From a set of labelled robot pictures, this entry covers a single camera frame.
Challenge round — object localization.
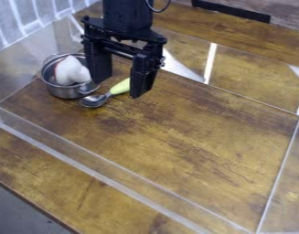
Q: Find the small silver metal pot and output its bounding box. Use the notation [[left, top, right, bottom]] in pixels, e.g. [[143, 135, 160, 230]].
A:
[[41, 53, 100, 100]]

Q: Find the black bar at back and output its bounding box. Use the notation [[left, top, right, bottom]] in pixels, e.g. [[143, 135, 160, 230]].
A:
[[191, 0, 271, 24]]

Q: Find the white red toy mushroom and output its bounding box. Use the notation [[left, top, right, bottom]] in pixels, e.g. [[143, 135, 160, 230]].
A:
[[53, 56, 92, 86]]

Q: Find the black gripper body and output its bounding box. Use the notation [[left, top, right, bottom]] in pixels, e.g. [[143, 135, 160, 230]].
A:
[[80, 16, 167, 68]]

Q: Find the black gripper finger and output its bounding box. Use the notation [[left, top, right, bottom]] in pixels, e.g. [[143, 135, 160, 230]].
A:
[[129, 54, 159, 99], [82, 41, 112, 83]]

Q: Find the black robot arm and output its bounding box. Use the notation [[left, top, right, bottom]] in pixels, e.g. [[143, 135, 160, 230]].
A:
[[80, 0, 167, 99]]

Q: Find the green handled metal spoon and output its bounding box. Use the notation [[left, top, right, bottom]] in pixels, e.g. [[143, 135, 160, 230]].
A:
[[78, 79, 129, 108]]

